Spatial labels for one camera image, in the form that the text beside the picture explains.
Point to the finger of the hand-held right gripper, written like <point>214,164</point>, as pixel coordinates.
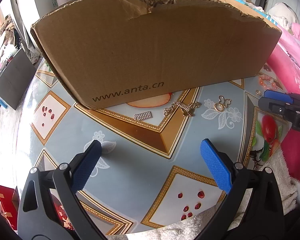
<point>277,95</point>
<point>275,106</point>

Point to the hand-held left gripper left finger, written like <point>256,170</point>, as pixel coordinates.
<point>86,170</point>

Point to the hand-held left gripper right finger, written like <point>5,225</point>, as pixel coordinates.
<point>216,167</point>

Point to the silver comb charm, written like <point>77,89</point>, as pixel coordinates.
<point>143,116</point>

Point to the brown cardboard box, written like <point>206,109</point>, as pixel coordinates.
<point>152,55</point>

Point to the pink floral blanket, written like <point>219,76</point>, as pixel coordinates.
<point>295,80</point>

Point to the white fluffy clothing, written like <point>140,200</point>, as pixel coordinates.
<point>287,175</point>

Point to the pile of white clothes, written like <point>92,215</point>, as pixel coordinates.
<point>282,12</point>

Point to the red paper bag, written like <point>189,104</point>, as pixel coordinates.
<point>5,200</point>

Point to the dark grey cabinet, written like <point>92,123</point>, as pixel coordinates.
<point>12,80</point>

